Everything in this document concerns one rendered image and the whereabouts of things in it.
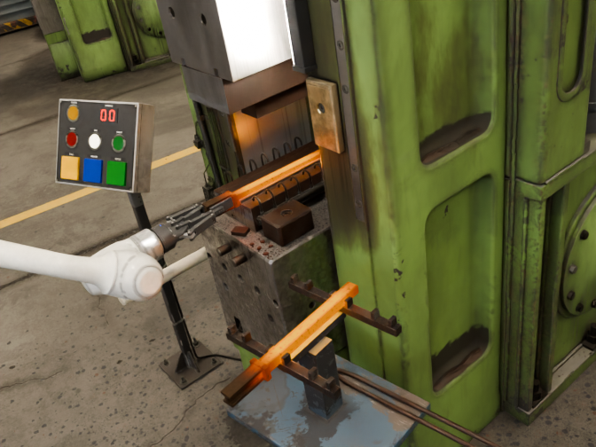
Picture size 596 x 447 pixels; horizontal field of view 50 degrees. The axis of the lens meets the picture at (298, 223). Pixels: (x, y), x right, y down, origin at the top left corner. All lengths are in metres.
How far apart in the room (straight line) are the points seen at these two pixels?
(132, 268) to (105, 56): 5.25
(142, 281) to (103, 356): 1.57
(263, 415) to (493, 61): 1.02
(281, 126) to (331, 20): 0.72
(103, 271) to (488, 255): 1.08
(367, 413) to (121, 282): 0.64
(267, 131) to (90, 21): 4.68
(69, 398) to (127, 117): 1.30
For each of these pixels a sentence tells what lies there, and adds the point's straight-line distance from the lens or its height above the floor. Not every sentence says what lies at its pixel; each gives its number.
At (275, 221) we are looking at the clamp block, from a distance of 1.70.
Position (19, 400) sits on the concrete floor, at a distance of 3.01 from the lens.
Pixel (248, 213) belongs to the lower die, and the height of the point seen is 0.97.
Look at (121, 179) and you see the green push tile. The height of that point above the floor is 1.00.
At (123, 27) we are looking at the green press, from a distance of 6.55.
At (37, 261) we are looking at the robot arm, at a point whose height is 1.14.
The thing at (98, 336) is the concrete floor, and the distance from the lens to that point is 3.13.
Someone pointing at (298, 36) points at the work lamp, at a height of 1.46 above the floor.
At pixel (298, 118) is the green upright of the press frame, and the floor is 1.04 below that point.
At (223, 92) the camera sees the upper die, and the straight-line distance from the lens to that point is 1.61.
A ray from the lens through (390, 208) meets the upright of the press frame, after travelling 1.50.
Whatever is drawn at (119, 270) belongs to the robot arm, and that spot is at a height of 1.08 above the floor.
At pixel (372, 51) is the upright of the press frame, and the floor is 1.44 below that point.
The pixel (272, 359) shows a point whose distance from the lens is 1.34.
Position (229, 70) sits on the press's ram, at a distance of 1.55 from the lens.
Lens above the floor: 1.87
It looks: 32 degrees down
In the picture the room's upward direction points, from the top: 10 degrees counter-clockwise
